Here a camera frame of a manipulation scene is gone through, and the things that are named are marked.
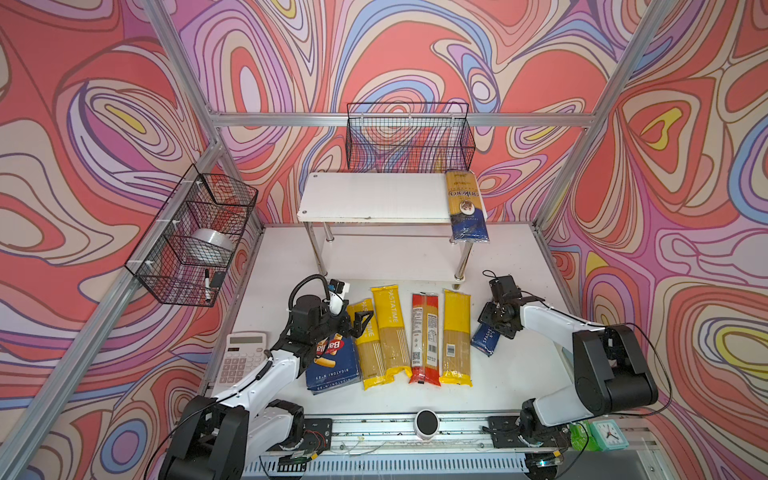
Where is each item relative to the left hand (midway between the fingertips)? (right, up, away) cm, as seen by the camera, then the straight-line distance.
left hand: (362, 306), depth 84 cm
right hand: (+40, -8, +9) cm, 42 cm away
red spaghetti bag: (+18, -12, +2) cm, 22 cm away
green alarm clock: (+61, -29, -12) cm, 69 cm away
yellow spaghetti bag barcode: (+27, -15, 0) cm, 31 cm away
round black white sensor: (+17, -26, -13) cm, 33 cm away
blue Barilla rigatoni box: (-7, -14, -5) cm, 17 cm away
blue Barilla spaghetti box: (+36, -10, +2) cm, 37 cm away
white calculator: (-35, -14, +2) cm, 38 cm away
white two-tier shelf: (+8, +27, +40) cm, 49 cm away
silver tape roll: (-36, +19, -10) cm, 42 cm away
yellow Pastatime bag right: (+8, -8, +5) cm, 13 cm away
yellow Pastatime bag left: (+2, -13, +1) cm, 13 cm away
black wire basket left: (-42, +14, -12) cm, 46 cm away
